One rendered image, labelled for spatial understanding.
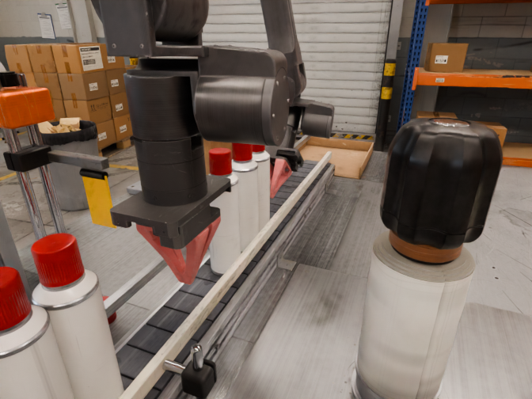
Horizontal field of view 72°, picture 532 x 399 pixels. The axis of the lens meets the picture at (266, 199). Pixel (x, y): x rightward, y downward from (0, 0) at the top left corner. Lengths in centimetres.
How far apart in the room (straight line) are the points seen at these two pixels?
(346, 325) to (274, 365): 12
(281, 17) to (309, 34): 379
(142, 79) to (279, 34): 51
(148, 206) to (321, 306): 32
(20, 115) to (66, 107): 385
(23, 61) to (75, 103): 62
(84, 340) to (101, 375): 5
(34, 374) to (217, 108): 24
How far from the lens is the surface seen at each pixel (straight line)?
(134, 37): 28
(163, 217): 30
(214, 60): 27
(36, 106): 39
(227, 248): 58
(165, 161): 30
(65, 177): 304
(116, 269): 76
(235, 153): 59
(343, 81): 453
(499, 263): 86
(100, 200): 38
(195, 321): 49
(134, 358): 51
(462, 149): 29
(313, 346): 50
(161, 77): 29
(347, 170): 122
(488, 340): 58
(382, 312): 36
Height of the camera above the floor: 124
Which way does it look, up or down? 25 degrees down
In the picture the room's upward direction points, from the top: straight up
